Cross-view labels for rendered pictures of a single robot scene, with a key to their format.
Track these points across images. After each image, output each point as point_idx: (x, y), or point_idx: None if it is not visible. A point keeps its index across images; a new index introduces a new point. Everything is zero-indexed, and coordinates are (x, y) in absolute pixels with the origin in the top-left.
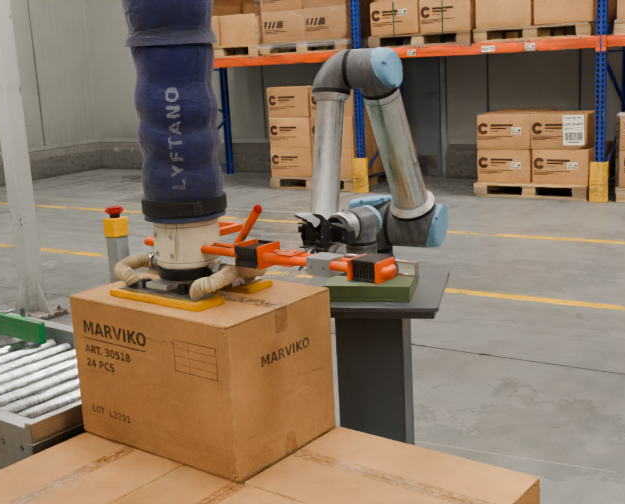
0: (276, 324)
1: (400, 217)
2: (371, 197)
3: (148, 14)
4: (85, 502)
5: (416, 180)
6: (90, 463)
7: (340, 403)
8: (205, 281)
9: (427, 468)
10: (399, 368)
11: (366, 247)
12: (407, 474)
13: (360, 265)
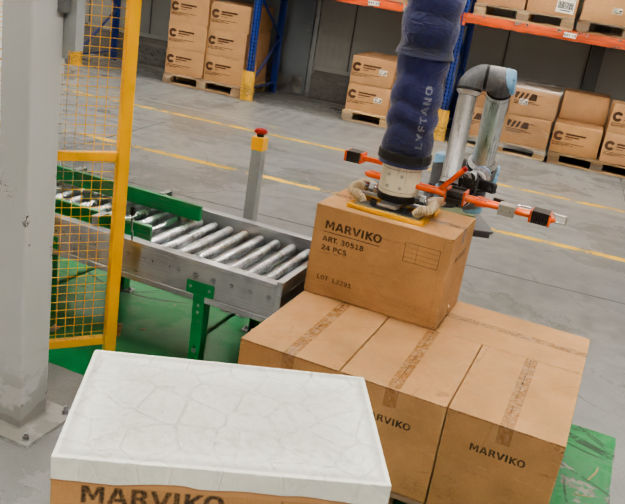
0: (462, 239)
1: None
2: None
3: (431, 39)
4: (355, 334)
5: (495, 150)
6: (331, 311)
7: None
8: (428, 208)
9: (529, 329)
10: None
11: (483, 193)
12: (521, 332)
13: (537, 214)
